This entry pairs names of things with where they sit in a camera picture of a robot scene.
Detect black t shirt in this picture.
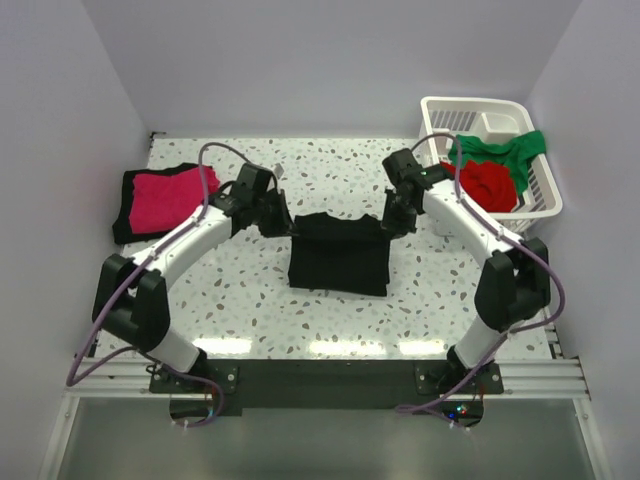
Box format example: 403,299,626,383
111,162,221,246
288,213,391,297

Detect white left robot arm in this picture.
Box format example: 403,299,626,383
92,163,294,392

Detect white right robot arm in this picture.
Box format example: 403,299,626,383
381,148,551,393

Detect red t shirt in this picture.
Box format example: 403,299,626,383
460,160,518,213

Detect folded pink t shirt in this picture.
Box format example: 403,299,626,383
128,163,205,235

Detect green t shirt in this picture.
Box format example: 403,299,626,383
447,130,546,195

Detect white plastic laundry basket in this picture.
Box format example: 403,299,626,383
419,96,563,233

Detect folded black t shirt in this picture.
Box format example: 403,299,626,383
111,162,221,246

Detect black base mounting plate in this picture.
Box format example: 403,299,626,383
147,357,505,426

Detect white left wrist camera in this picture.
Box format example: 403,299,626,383
273,164,284,179

